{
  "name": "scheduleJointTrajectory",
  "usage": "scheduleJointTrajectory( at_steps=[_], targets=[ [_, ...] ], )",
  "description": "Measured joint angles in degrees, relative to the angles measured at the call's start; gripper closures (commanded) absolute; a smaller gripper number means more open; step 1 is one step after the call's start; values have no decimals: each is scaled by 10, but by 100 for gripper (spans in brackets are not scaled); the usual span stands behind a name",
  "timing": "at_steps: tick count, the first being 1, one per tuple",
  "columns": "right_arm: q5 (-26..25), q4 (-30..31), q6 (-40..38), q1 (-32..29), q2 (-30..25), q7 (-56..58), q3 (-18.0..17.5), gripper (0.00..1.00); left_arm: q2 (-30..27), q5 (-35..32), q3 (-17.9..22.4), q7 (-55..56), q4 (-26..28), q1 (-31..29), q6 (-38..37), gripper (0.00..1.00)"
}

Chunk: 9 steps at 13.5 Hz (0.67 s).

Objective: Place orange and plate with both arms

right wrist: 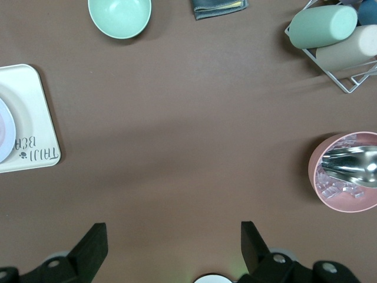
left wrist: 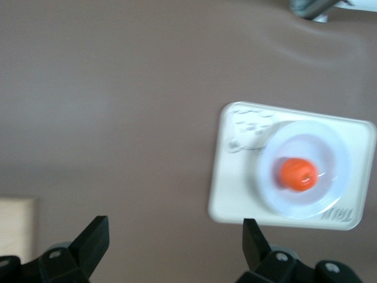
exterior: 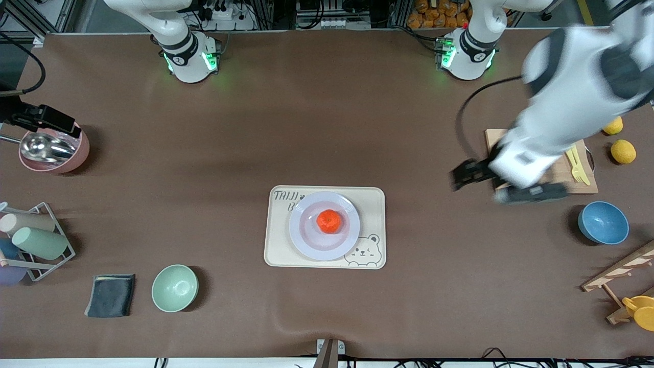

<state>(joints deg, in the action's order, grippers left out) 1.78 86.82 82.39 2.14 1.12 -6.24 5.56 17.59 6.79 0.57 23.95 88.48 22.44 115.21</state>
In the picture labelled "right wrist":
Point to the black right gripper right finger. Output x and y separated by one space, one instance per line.
257 256

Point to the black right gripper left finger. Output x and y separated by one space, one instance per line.
85 253

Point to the white round plate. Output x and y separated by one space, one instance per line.
6 132

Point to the pink bowl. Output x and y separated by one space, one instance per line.
347 203

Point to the shiny metal scoop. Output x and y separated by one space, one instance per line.
350 165

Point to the cream bear print tray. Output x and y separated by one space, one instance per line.
32 97

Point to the beige cup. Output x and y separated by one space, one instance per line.
347 50

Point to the mint green cup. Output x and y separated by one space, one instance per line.
321 26

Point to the mint green bowl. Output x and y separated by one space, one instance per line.
119 16

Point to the dark grey folded cloth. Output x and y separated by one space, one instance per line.
218 9

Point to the dark blue cup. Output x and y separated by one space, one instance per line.
368 13

